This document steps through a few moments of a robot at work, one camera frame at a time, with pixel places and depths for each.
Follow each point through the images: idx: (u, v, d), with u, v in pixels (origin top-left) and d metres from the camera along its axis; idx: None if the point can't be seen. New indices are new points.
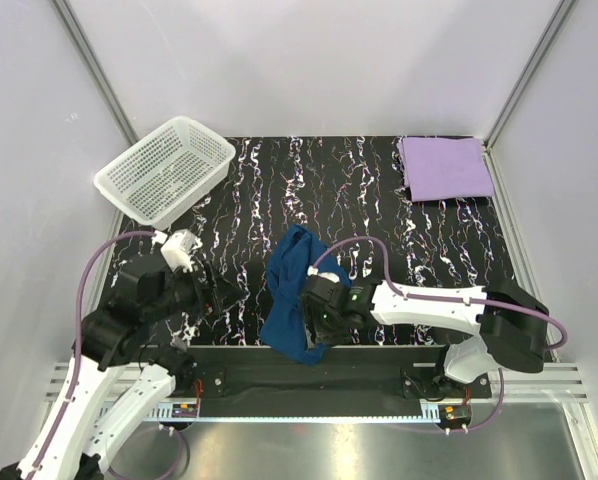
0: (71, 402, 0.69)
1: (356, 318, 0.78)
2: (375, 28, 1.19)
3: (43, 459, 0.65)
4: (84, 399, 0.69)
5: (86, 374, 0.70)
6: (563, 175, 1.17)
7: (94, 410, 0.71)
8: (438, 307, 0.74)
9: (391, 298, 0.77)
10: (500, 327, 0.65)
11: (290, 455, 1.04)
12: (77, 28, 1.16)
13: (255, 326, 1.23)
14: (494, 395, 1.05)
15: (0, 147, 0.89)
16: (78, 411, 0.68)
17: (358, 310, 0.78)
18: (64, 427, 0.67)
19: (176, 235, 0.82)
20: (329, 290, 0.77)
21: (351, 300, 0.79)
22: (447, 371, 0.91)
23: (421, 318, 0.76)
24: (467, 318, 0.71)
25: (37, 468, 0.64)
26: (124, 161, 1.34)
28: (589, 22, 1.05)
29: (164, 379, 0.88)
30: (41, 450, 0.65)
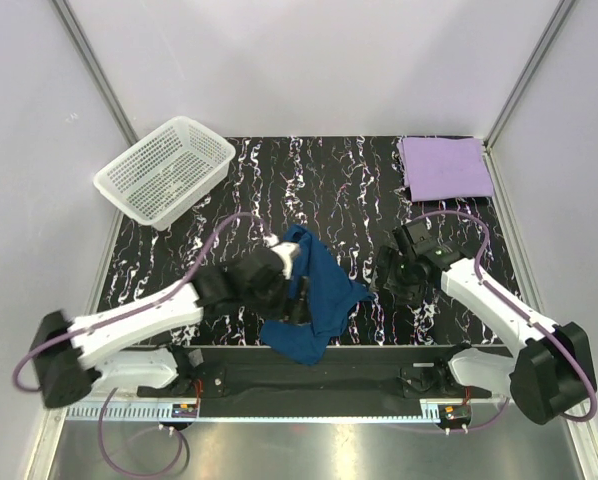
0: (153, 308, 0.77)
1: (425, 266, 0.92)
2: (375, 27, 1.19)
3: (97, 329, 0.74)
4: (159, 315, 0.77)
5: (182, 297, 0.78)
6: (563, 175, 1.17)
7: (157, 327, 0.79)
8: (503, 309, 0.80)
9: (469, 277, 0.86)
10: (541, 360, 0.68)
11: (290, 455, 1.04)
12: (77, 28, 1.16)
13: (255, 327, 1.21)
14: (494, 395, 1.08)
15: (0, 145, 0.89)
16: (148, 318, 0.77)
17: (432, 261, 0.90)
18: (130, 320, 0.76)
19: (288, 244, 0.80)
20: (419, 237, 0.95)
21: (434, 253, 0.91)
22: (451, 361, 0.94)
23: (480, 305, 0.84)
24: (519, 332, 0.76)
25: (87, 331, 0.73)
26: (125, 161, 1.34)
28: (589, 21, 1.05)
29: (170, 370, 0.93)
30: (102, 322, 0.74)
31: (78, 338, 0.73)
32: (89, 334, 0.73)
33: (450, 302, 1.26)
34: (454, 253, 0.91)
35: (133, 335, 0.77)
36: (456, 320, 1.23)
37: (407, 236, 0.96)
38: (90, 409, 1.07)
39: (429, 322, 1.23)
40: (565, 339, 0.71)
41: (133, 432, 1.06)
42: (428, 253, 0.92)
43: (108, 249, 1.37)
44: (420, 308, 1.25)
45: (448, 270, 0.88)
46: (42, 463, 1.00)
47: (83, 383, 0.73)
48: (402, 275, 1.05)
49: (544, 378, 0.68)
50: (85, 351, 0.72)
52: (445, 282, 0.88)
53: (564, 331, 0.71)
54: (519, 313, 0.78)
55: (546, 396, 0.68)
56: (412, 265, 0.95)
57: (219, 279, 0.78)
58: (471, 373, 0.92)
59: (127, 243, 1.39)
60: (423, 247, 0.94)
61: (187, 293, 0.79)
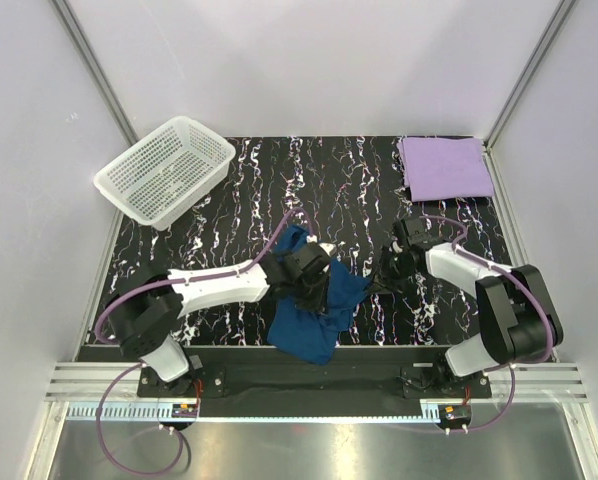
0: (234, 275, 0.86)
1: (414, 255, 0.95)
2: (375, 28, 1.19)
3: (193, 282, 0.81)
4: (240, 281, 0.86)
5: (256, 272, 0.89)
6: (562, 175, 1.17)
7: (232, 293, 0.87)
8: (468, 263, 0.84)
9: (444, 249, 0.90)
10: (494, 289, 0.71)
11: (290, 455, 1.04)
12: (77, 28, 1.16)
13: (255, 327, 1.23)
14: (494, 395, 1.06)
15: (0, 146, 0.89)
16: (232, 282, 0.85)
17: (420, 249, 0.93)
18: (215, 281, 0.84)
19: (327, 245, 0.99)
20: (415, 231, 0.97)
21: (424, 242, 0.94)
22: (447, 353, 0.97)
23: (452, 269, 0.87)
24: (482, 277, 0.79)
25: (186, 282, 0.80)
26: (125, 161, 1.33)
28: (589, 22, 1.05)
29: (184, 363, 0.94)
30: (199, 276, 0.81)
31: (178, 287, 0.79)
32: (187, 285, 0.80)
33: (450, 302, 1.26)
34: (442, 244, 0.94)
35: (214, 294, 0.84)
36: (456, 320, 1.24)
37: (402, 229, 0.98)
38: (90, 409, 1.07)
39: (429, 322, 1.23)
40: (522, 278, 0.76)
41: (133, 432, 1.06)
42: (418, 245, 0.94)
43: (109, 249, 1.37)
44: (420, 308, 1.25)
45: (432, 250, 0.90)
46: (43, 463, 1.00)
47: (162, 335, 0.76)
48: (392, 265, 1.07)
49: (498, 306, 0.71)
50: (185, 298, 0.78)
52: (430, 264, 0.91)
53: (519, 271, 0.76)
54: (480, 262, 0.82)
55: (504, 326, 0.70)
56: (404, 254, 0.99)
57: (276, 266, 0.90)
58: (461, 351, 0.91)
59: (127, 243, 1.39)
60: (417, 239, 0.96)
61: (258, 271, 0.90)
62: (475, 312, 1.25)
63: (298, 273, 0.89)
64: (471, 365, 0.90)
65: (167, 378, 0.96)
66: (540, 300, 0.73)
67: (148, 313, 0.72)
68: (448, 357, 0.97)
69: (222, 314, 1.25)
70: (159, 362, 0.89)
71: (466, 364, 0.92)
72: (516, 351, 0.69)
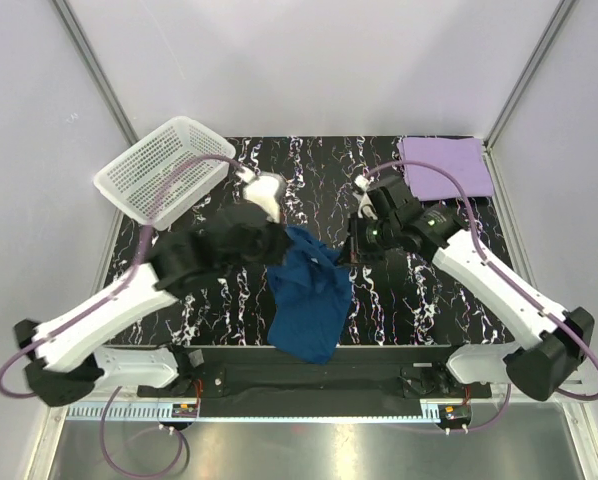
0: (112, 300, 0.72)
1: (414, 238, 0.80)
2: (375, 27, 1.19)
3: (59, 335, 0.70)
4: (117, 308, 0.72)
5: (139, 282, 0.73)
6: (562, 175, 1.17)
7: (127, 317, 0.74)
8: (511, 296, 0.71)
9: (470, 254, 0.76)
10: (555, 352, 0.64)
11: (290, 455, 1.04)
12: (77, 28, 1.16)
13: (255, 327, 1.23)
14: (494, 395, 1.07)
15: (0, 146, 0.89)
16: (108, 312, 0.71)
17: (422, 231, 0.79)
18: (88, 320, 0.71)
19: (270, 183, 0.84)
20: (404, 202, 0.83)
21: (426, 224, 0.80)
22: (447, 364, 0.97)
23: (480, 288, 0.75)
24: (530, 324, 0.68)
25: (49, 340, 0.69)
26: (125, 161, 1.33)
28: (589, 22, 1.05)
29: (170, 371, 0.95)
30: (61, 327, 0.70)
31: (41, 349, 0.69)
32: (52, 342, 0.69)
33: (450, 303, 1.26)
34: (447, 223, 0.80)
35: (97, 333, 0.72)
36: (456, 320, 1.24)
37: (387, 198, 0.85)
38: (89, 409, 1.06)
39: (429, 322, 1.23)
40: (573, 324, 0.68)
41: (133, 431, 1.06)
42: (415, 223, 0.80)
43: (109, 249, 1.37)
44: (420, 308, 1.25)
45: (449, 241, 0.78)
46: (43, 463, 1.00)
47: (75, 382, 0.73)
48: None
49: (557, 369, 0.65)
50: (52, 360, 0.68)
52: (440, 257, 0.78)
53: (574, 321, 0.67)
54: (528, 300, 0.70)
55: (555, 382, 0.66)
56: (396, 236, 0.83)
57: (189, 248, 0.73)
58: (467, 364, 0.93)
59: (127, 243, 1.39)
60: (405, 210, 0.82)
61: (147, 276, 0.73)
62: (475, 312, 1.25)
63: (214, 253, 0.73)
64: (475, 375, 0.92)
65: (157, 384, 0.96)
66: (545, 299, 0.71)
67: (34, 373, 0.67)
68: (451, 367, 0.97)
69: (223, 315, 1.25)
70: (127, 381, 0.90)
71: (469, 370, 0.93)
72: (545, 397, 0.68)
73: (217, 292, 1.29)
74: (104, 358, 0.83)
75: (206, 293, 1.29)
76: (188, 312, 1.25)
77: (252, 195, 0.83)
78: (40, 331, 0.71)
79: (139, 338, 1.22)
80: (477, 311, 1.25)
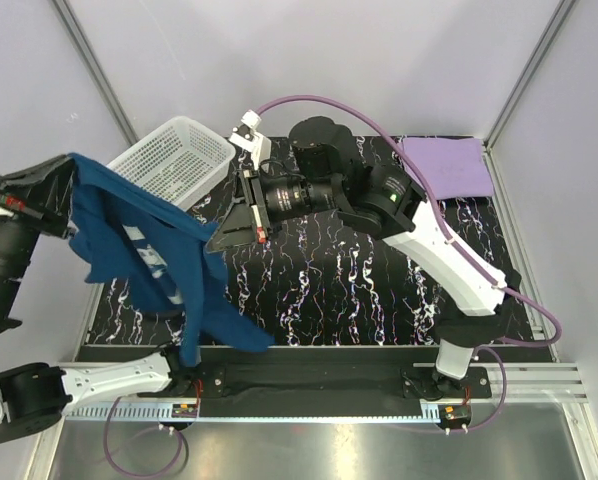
0: None
1: (372, 215, 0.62)
2: (374, 27, 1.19)
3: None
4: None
5: None
6: (563, 175, 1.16)
7: None
8: (473, 275, 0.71)
9: (437, 235, 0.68)
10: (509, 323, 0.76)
11: (290, 455, 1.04)
12: (77, 28, 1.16)
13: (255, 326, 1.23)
14: (494, 395, 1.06)
15: (0, 145, 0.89)
16: None
17: (383, 208, 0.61)
18: None
19: None
20: (349, 162, 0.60)
21: (387, 198, 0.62)
22: (440, 367, 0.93)
23: (439, 266, 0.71)
24: (487, 300, 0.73)
25: None
26: (126, 160, 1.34)
28: (589, 21, 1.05)
29: (157, 379, 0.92)
30: None
31: None
32: None
33: None
34: (404, 191, 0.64)
35: None
36: None
37: (327, 159, 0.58)
38: (89, 409, 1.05)
39: (429, 322, 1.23)
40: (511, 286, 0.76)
41: (134, 431, 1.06)
42: (369, 196, 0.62)
43: None
44: (420, 308, 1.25)
45: (414, 220, 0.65)
46: (42, 463, 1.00)
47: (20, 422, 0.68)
48: (278, 200, 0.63)
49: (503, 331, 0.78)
50: None
52: (398, 236, 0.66)
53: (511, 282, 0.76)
54: (487, 279, 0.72)
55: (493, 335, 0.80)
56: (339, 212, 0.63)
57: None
58: (459, 364, 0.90)
59: None
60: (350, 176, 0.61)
61: None
62: None
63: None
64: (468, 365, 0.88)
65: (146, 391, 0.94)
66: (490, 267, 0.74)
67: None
68: (443, 369, 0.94)
69: None
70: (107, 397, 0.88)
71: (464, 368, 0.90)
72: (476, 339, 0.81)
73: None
74: (74, 382, 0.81)
75: None
76: None
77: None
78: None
79: (139, 338, 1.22)
80: None
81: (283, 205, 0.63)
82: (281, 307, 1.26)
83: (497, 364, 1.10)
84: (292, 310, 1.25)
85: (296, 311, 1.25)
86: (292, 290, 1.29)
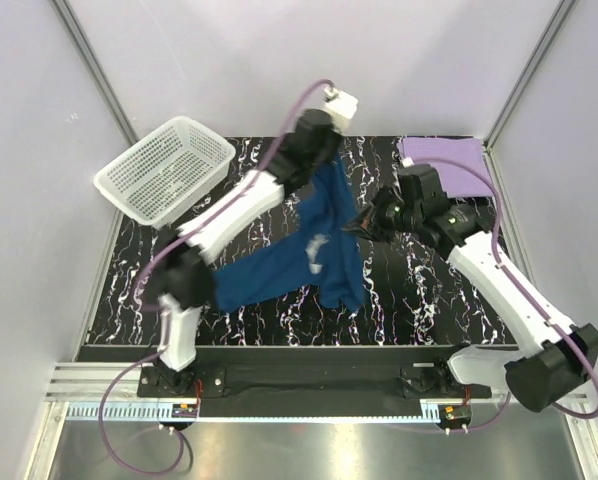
0: (241, 197, 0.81)
1: (433, 233, 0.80)
2: (375, 27, 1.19)
3: (207, 226, 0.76)
4: (252, 200, 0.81)
5: (262, 181, 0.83)
6: (563, 175, 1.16)
7: (247, 218, 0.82)
8: (521, 302, 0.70)
9: (485, 255, 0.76)
10: (554, 364, 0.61)
11: (290, 455, 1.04)
12: (77, 28, 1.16)
13: (255, 326, 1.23)
14: (494, 395, 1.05)
15: (0, 145, 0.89)
16: (244, 205, 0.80)
17: (444, 228, 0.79)
18: (227, 215, 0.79)
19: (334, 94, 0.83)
20: (432, 194, 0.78)
21: (448, 221, 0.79)
22: (450, 360, 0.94)
23: (492, 291, 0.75)
24: (533, 332, 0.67)
25: (200, 229, 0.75)
26: (125, 161, 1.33)
28: (590, 21, 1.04)
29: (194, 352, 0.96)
30: (209, 219, 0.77)
31: (193, 239, 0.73)
32: (203, 231, 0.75)
33: (450, 302, 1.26)
34: (468, 225, 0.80)
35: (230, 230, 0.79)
36: (456, 320, 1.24)
37: (414, 187, 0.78)
38: (89, 409, 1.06)
39: (429, 322, 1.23)
40: (580, 341, 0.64)
41: (134, 431, 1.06)
42: (439, 220, 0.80)
43: (108, 249, 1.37)
44: (420, 308, 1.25)
45: (467, 240, 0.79)
46: (42, 463, 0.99)
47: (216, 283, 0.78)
48: (387, 212, 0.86)
49: (554, 381, 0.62)
50: (205, 246, 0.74)
52: (454, 255, 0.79)
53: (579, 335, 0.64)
54: (536, 308, 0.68)
55: (551, 396, 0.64)
56: (414, 226, 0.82)
57: (284, 160, 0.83)
58: (468, 367, 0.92)
59: (127, 243, 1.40)
60: (432, 203, 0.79)
61: (264, 179, 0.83)
62: (475, 312, 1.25)
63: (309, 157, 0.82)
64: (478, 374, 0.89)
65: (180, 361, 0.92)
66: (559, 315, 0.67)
67: (185, 266, 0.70)
68: (451, 364, 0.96)
69: (222, 315, 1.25)
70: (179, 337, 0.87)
71: (470, 372, 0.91)
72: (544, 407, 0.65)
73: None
74: None
75: None
76: None
77: (335, 109, 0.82)
78: (184, 229, 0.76)
79: (139, 338, 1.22)
80: (477, 311, 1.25)
81: (389, 218, 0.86)
82: (281, 307, 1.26)
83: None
84: (292, 310, 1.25)
85: (296, 311, 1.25)
86: (292, 290, 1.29)
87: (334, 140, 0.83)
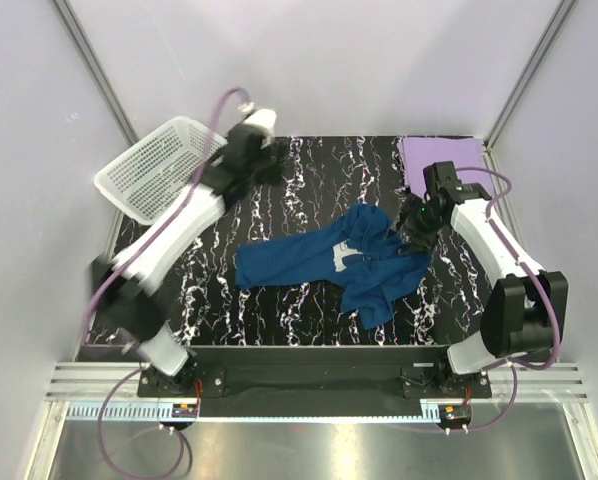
0: (182, 212, 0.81)
1: (441, 199, 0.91)
2: (375, 27, 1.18)
3: (143, 253, 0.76)
4: (189, 217, 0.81)
5: (198, 198, 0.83)
6: (563, 175, 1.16)
7: (180, 244, 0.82)
8: (498, 246, 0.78)
9: (478, 212, 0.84)
10: (508, 293, 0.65)
11: (290, 455, 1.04)
12: (77, 27, 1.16)
13: (255, 326, 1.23)
14: (494, 395, 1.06)
15: (0, 145, 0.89)
16: (174, 230, 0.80)
17: (448, 193, 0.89)
18: (161, 240, 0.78)
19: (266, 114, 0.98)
20: (446, 176, 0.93)
21: (455, 190, 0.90)
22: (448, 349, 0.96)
23: (478, 241, 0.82)
24: (504, 267, 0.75)
25: (139, 256, 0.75)
26: (125, 161, 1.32)
28: (590, 20, 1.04)
29: (182, 352, 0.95)
30: (141, 248, 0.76)
31: (132, 267, 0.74)
32: (140, 259, 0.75)
33: (450, 302, 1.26)
34: (472, 194, 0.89)
35: (164, 258, 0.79)
36: (456, 320, 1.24)
37: (433, 174, 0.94)
38: (90, 409, 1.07)
39: (429, 322, 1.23)
40: (545, 282, 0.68)
41: (133, 432, 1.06)
42: (448, 188, 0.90)
43: (108, 249, 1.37)
44: (420, 308, 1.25)
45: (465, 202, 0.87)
46: (42, 463, 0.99)
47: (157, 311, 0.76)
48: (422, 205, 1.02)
49: (507, 312, 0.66)
50: (145, 274, 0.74)
52: (455, 215, 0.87)
53: (546, 275, 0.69)
54: (510, 250, 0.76)
55: (507, 327, 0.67)
56: (432, 201, 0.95)
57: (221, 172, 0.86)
58: (461, 350, 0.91)
59: (128, 243, 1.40)
60: (447, 185, 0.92)
61: (200, 195, 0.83)
62: (475, 312, 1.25)
63: (242, 163, 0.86)
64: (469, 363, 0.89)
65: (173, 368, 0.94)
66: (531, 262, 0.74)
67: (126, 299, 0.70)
68: (448, 355, 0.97)
69: (223, 315, 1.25)
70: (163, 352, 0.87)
71: (465, 364, 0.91)
72: (511, 346, 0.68)
73: (217, 292, 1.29)
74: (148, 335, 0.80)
75: (206, 293, 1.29)
76: (188, 312, 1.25)
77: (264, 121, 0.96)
78: (120, 259, 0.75)
79: (139, 338, 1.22)
80: (477, 310, 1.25)
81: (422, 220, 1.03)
82: (281, 307, 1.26)
83: (507, 369, 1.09)
84: (292, 310, 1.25)
85: (296, 311, 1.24)
86: (292, 290, 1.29)
87: (261, 154, 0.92)
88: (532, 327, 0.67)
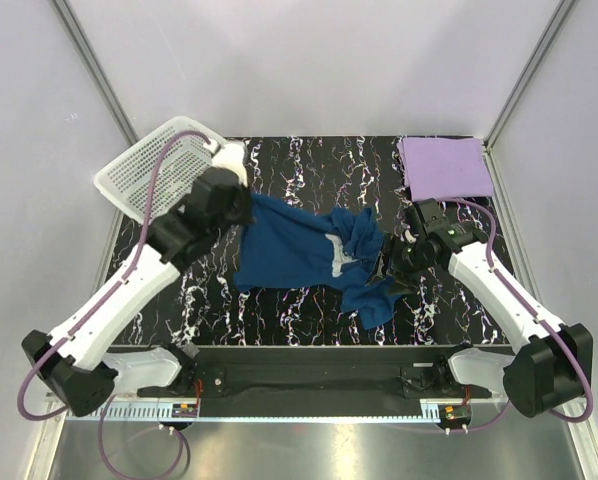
0: (121, 285, 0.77)
1: (435, 244, 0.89)
2: (375, 27, 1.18)
3: (78, 333, 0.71)
4: (135, 288, 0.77)
5: (145, 264, 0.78)
6: (563, 176, 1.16)
7: (134, 305, 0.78)
8: (512, 303, 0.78)
9: (480, 262, 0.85)
10: (541, 358, 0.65)
11: (290, 454, 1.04)
12: (76, 27, 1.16)
13: (255, 326, 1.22)
14: (495, 395, 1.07)
15: (0, 146, 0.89)
16: (121, 297, 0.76)
17: (443, 240, 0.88)
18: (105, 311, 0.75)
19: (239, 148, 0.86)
20: (432, 217, 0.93)
21: (447, 233, 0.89)
22: (451, 357, 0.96)
23: (487, 293, 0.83)
24: (524, 328, 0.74)
25: (70, 338, 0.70)
26: (125, 161, 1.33)
28: (590, 20, 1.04)
29: (175, 363, 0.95)
30: (79, 324, 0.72)
31: (63, 349, 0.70)
32: (73, 340, 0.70)
33: (450, 303, 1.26)
34: (465, 235, 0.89)
35: (113, 323, 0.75)
36: (456, 320, 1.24)
37: (419, 215, 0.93)
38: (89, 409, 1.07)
39: (429, 322, 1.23)
40: (569, 339, 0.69)
41: (133, 431, 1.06)
42: (440, 232, 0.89)
43: (108, 249, 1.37)
44: (420, 308, 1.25)
45: (463, 248, 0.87)
46: (42, 462, 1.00)
47: (102, 382, 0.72)
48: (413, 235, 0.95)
49: (541, 375, 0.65)
50: (80, 353, 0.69)
52: (453, 263, 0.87)
53: (568, 332, 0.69)
54: (526, 308, 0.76)
55: (540, 392, 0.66)
56: (421, 244, 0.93)
57: (180, 228, 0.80)
58: (468, 366, 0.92)
59: (127, 243, 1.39)
60: (436, 226, 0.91)
61: (151, 254, 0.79)
62: (475, 312, 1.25)
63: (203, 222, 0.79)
64: (475, 378, 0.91)
65: (165, 379, 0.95)
66: (549, 317, 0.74)
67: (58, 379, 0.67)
68: (451, 362, 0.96)
69: (223, 314, 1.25)
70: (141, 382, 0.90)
71: (467, 368, 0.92)
72: (543, 407, 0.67)
73: (217, 292, 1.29)
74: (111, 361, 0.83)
75: (206, 293, 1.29)
76: (188, 312, 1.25)
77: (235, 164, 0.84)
78: (54, 336, 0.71)
79: (139, 338, 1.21)
80: (477, 311, 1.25)
81: (407, 261, 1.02)
82: (281, 307, 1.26)
83: None
84: (292, 310, 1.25)
85: (296, 311, 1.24)
86: (292, 290, 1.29)
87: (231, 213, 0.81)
88: (560, 381, 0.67)
